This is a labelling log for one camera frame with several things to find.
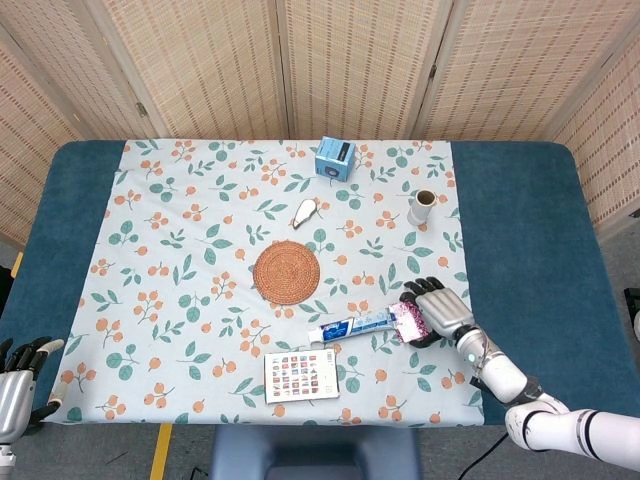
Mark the black floor cable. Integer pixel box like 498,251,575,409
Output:
460,430,507,479

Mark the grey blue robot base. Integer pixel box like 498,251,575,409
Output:
209,424,421,480

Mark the blue white toothpaste tube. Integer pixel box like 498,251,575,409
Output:
306,305,401,346

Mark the pink patterned pouch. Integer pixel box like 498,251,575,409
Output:
398,299,432,345

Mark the teal table cover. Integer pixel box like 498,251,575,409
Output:
0,139,624,429

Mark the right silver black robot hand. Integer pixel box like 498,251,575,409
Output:
402,277,476,350

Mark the blue cardboard box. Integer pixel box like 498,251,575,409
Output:
314,136,357,182

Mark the yellow floor tape strip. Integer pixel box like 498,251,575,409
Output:
149,423,174,480

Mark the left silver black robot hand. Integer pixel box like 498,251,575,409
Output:
0,337,66,444

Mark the small white cup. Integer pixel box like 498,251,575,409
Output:
406,189,438,227

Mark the round woven rattan coaster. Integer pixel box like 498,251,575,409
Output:
252,240,321,306

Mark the floral leaf print tablecloth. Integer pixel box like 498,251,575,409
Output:
43,138,486,427

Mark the bamboo folding screen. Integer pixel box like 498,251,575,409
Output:
0,0,640,251

